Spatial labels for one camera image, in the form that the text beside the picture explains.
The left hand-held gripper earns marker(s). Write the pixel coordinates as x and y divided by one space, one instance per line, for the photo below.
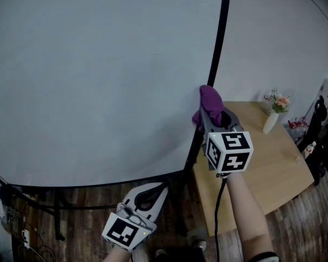
120 232

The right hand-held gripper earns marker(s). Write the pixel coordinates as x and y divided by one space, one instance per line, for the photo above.
235 151

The purple cleaning cloth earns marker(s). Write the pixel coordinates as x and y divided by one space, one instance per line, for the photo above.
210 100

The whiteboard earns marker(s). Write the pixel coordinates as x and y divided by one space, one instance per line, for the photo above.
98 78

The person's left forearm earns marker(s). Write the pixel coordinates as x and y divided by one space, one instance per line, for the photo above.
116 255

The person's right forearm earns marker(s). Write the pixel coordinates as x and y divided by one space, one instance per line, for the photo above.
248 214

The white ribbed vase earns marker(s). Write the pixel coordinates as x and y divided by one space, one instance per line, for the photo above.
270 123

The small white cup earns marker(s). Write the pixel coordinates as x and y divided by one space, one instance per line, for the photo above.
268 106

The person's left shoe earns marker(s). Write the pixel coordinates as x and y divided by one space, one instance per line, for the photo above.
160 252

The person's shoe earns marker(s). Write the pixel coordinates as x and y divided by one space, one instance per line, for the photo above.
160 252
199 245

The pink flower bouquet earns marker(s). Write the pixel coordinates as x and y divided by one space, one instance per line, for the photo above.
281 102

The person's dark trousers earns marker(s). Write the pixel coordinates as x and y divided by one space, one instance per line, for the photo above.
180 255

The light wooden table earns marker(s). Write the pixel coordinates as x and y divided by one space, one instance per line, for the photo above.
262 173

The person's right shoe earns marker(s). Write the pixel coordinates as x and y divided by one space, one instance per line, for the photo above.
199 245

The clear bag with red items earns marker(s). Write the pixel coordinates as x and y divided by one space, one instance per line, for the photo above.
298 127

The white bottle red label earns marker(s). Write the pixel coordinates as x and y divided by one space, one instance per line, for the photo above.
309 149

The white power strip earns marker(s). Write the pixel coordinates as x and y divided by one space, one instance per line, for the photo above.
26 239

